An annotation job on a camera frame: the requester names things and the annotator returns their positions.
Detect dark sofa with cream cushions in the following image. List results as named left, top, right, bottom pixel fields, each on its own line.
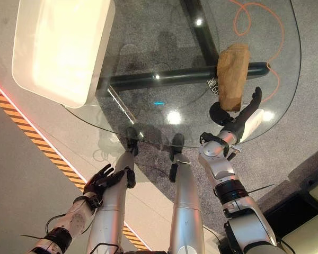
left=218, top=142, right=318, bottom=254

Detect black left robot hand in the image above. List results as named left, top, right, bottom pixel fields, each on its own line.
left=83, top=164, right=126, bottom=197

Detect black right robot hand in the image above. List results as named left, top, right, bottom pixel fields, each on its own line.
left=209, top=86, right=264, bottom=142

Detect silver left robot leg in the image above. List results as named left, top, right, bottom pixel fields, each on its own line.
left=86, top=126, right=139, bottom=254

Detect white rectangular plastic basket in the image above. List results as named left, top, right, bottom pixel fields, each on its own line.
left=11, top=0, right=116, bottom=109

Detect orange black hazard stripe tape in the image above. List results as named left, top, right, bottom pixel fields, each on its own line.
left=0, top=79, right=149, bottom=251

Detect silver right robot leg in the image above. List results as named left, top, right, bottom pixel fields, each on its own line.
left=168, top=133, right=205, bottom=254

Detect silver robot leg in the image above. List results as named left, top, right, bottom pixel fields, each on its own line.
left=168, top=133, right=205, bottom=254
left=86, top=126, right=139, bottom=254

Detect orange cable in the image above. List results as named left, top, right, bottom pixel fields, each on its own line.
left=229, top=0, right=285, bottom=103

